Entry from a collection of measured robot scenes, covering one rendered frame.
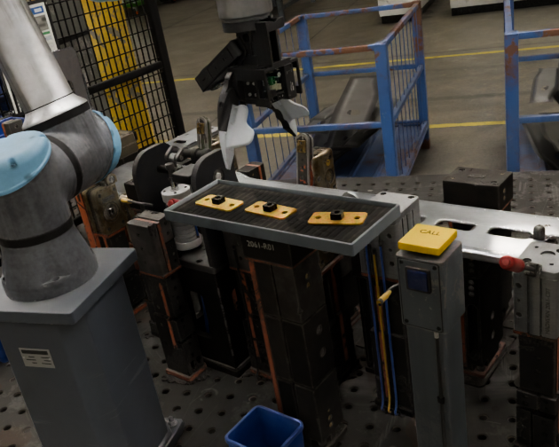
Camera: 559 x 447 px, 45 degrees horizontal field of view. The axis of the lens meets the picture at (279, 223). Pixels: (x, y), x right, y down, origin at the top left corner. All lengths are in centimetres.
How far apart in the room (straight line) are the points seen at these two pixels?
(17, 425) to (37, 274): 55
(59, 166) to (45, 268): 16
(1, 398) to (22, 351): 52
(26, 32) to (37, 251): 35
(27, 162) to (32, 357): 32
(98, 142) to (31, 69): 15
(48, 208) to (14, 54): 26
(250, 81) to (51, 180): 35
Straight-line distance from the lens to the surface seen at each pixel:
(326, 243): 94
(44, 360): 116
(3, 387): 172
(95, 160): 117
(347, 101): 405
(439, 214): 137
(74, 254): 112
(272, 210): 106
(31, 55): 118
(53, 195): 109
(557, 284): 106
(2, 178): 107
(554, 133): 388
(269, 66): 94
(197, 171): 128
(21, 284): 112
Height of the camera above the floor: 159
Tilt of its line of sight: 25 degrees down
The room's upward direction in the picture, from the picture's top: 10 degrees counter-clockwise
